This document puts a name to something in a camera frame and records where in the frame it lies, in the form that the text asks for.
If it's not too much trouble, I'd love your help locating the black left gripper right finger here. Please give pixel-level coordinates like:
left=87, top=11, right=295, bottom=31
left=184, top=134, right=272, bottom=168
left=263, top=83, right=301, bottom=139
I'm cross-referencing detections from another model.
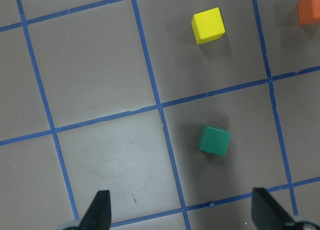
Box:
left=251, top=188, right=300, bottom=230

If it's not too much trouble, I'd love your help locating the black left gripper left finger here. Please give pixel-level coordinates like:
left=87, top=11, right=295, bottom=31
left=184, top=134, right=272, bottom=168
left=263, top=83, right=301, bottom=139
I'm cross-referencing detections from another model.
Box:
left=79, top=190, right=111, bottom=230

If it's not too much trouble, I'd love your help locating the green wooden block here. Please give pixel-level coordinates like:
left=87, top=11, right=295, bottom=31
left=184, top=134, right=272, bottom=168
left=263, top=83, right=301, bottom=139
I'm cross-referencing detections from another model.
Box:
left=197, top=124, right=231, bottom=156

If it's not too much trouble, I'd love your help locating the yellow wooden block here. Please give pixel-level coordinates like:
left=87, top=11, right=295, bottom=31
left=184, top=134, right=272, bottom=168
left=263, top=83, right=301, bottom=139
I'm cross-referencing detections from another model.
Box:
left=191, top=7, right=226, bottom=45

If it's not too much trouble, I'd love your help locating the orange wooden block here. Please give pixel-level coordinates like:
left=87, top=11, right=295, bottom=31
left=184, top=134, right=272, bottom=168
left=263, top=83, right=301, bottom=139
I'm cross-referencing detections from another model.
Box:
left=297, top=0, right=320, bottom=25

